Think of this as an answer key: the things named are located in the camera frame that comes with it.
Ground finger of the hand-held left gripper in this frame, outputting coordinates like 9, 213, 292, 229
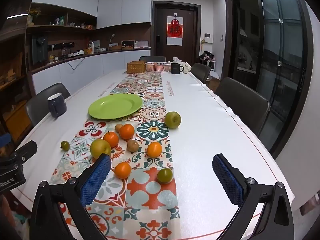
14, 140, 38, 164

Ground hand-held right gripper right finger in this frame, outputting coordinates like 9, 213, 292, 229
212, 153, 295, 240

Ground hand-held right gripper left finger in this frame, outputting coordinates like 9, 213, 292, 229
29, 154, 112, 240

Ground green apple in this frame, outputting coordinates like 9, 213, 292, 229
90, 139, 112, 160

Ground orange mandarin with stem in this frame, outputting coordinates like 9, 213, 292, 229
103, 131, 119, 148

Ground green plate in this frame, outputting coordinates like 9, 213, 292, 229
88, 94, 143, 120

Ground green pear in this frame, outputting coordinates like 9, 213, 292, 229
164, 111, 182, 129

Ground grey chair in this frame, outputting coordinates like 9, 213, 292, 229
215, 77, 271, 137
190, 63, 212, 83
139, 56, 166, 63
26, 82, 71, 127

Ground dark blue mug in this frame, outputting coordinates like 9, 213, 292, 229
48, 93, 67, 117

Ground patterned table runner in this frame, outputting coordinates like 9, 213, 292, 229
49, 71, 180, 240

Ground white lower cabinets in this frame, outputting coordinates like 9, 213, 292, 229
31, 49, 152, 95

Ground white cabinets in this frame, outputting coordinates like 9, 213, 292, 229
31, 0, 152, 29
31, 49, 152, 95

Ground wicker basket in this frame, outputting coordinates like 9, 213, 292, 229
126, 60, 146, 74

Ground black mug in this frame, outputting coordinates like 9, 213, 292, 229
171, 63, 184, 75

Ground sliding glass door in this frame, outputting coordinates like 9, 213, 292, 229
256, 0, 308, 153

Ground yellow flowers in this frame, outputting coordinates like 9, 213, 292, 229
28, 7, 42, 18

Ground dark wooden door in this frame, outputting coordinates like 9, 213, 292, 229
153, 2, 200, 63

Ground white upper cabinets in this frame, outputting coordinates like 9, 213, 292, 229
31, 0, 152, 29

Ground black cable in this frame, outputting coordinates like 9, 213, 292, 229
65, 52, 86, 72

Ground red wall calendar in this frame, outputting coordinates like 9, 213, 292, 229
167, 16, 184, 46

